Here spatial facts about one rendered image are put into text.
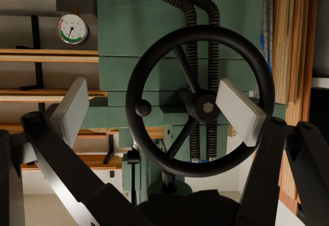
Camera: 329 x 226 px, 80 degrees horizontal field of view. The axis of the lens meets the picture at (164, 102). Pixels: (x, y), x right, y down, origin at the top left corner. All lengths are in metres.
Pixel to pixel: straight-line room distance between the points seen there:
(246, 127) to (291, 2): 1.90
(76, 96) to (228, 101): 0.13
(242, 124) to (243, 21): 0.47
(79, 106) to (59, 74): 3.13
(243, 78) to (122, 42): 0.35
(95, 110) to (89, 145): 2.82
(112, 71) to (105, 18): 0.13
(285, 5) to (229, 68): 1.46
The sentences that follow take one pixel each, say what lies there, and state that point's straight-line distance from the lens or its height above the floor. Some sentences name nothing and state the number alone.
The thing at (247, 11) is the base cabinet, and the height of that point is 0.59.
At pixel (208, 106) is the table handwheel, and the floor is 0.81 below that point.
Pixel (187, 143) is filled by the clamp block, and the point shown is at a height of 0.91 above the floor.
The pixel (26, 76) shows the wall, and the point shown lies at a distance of 3.53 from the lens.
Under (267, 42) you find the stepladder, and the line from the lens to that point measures 1.53.
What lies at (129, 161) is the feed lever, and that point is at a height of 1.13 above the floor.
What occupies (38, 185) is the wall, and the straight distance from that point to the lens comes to 3.94.
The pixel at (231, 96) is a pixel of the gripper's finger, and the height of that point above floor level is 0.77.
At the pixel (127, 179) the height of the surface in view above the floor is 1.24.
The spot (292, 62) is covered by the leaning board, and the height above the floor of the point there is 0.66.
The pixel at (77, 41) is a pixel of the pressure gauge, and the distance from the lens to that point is 0.49.
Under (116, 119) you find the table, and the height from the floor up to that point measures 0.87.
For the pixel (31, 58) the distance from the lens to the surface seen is 2.92.
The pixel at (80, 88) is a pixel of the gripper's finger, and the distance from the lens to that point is 0.17.
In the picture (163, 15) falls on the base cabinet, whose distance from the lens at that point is 0.55.
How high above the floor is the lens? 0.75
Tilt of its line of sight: 9 degrees up
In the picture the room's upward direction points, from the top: 179 degrees counter-clockwise
